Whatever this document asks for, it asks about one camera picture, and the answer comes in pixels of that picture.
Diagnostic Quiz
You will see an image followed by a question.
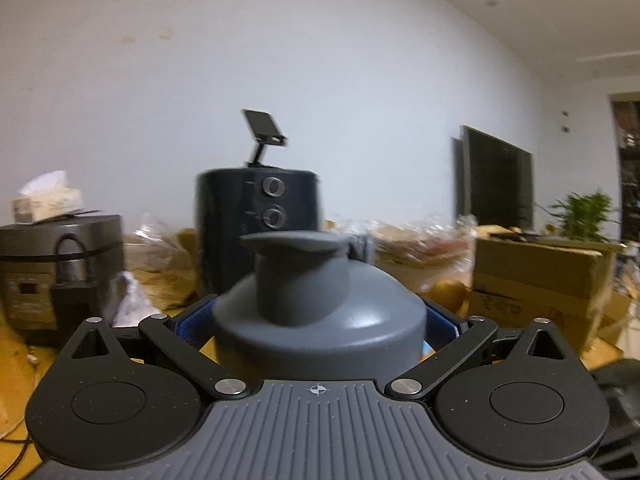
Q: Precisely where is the black monitor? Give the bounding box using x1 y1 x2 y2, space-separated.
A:
452 125 535 233

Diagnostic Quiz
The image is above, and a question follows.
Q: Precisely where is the dark grey rice cooker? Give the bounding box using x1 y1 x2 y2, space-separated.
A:
0 214 125 346

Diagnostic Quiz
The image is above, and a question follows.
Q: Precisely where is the black portable air pump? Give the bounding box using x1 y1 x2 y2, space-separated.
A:
49 236 98 338

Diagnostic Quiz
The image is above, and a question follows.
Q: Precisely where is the clear bag of bread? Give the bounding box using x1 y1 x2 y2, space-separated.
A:
122 212 198 306

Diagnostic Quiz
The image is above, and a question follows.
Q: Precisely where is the green potted plant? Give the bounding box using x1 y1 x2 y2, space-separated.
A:
537 190 623 246

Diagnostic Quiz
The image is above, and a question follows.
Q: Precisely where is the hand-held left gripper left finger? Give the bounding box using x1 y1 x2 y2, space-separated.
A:
70 294 253 403

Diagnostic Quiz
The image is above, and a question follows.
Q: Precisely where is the black phone stand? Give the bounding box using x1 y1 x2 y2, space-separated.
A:
241 108 290 168

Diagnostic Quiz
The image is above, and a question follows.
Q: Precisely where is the dark blue air fryer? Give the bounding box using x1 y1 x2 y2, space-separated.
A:
195 167 326 301

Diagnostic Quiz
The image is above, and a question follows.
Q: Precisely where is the orange fruit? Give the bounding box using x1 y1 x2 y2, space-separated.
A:
430 280 471 316

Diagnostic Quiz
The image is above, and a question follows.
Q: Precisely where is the clear shaker bottle grey lid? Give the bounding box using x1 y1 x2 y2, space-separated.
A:
212 230 428 381

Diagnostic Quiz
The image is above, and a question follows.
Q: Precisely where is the soft tissue pack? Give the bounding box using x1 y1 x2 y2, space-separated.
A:
12 170 84 224

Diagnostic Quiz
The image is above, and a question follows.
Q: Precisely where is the small clear plastic bag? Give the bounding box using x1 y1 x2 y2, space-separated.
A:
112 271 166 331

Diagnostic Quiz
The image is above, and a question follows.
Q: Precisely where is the clear bag of food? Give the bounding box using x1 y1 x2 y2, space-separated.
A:
370 215 478 291

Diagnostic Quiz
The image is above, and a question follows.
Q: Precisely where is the cardboard box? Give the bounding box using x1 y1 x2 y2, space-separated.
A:
467 236 621 356

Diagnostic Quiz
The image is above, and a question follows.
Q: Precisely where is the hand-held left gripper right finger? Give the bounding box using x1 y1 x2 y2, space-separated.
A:
384 296 566 403

